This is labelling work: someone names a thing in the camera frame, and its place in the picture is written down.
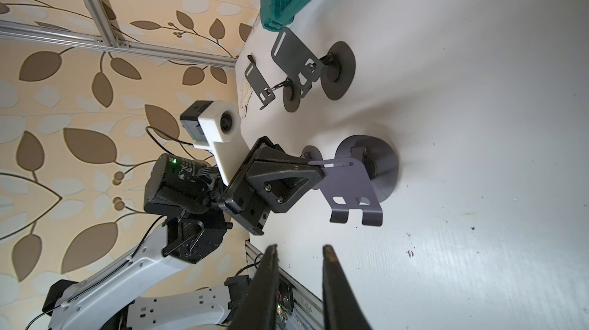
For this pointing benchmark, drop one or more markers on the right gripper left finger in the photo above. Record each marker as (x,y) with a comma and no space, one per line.
(259,308)

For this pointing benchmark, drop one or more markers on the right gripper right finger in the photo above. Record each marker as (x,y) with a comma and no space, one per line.
(341,310)

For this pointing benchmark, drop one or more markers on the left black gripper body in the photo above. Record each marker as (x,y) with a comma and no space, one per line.
(241,201)

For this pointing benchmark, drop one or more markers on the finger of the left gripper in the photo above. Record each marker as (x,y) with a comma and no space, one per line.
(273,163)
(283,189)

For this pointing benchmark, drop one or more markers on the purple phone stand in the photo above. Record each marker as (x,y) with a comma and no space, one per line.
(363,174)

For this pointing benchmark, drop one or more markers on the black phone stand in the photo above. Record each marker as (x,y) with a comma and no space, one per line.
(266,93)
(335,70)

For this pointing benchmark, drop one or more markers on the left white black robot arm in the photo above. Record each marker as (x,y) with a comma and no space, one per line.
(194,210)

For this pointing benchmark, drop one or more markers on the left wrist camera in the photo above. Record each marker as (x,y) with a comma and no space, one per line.
(216,126)

